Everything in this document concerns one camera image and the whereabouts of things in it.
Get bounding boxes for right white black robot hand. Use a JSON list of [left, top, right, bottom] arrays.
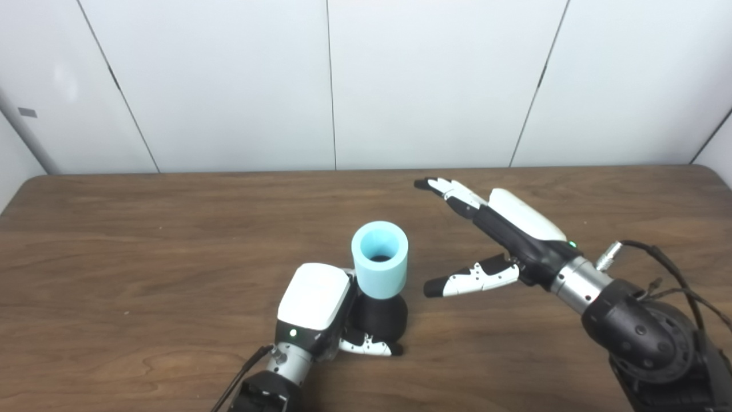
[[414, 177, 584, 299]]

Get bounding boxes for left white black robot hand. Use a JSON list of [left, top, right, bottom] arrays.
[[274, 263, 404, 363]]

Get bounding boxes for black flared nozzle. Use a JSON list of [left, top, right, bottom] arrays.
[[345, 289, 409, 347]]

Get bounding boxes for light blue cylinder cup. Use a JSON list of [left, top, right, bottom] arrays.
[[351, 221, 409, 300]]

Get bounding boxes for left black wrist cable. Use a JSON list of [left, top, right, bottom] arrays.
[[210, 344, 276, 412]]

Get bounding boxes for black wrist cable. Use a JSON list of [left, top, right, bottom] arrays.
[[210, 344, 276, 412], [596, 239, 732, 334]]

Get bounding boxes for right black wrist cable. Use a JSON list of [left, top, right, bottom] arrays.
[[596, 239, 732, 334]]

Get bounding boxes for grey wall corner post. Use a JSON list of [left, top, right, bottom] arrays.
[[0, 86, 62, 176]]

